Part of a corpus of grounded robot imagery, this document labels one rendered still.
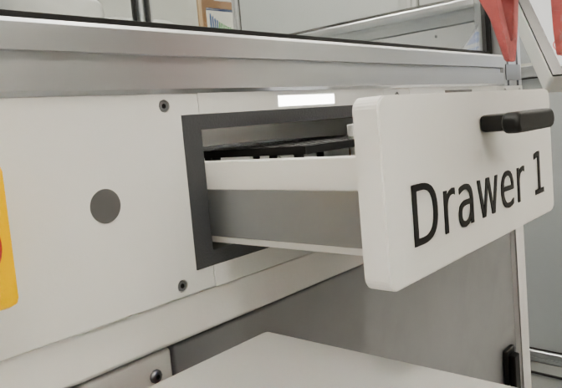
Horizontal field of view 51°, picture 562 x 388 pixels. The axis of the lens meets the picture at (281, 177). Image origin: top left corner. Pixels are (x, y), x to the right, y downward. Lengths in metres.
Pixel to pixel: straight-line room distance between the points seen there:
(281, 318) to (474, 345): 0.42
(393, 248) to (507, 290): 0.68
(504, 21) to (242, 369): 0.30
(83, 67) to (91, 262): 0.12
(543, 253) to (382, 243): 1.95
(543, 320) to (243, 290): 1.92
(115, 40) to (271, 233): 0.16
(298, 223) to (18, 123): 0.18
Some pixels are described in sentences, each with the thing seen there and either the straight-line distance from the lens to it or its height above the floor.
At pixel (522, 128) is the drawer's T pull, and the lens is 0.41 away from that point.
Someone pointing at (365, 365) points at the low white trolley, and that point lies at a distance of 0.40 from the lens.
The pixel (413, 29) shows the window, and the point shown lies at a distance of 0.75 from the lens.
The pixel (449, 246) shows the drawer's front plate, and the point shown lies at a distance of 0.40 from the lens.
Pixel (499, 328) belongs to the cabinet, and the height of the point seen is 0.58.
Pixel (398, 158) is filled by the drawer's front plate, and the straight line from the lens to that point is 0.34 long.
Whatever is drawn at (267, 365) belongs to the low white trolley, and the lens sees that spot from 0.41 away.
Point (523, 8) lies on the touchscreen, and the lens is 1.30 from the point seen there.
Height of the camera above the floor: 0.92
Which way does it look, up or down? 5 degrees down
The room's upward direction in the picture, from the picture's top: 5 degrees counter-clockwise
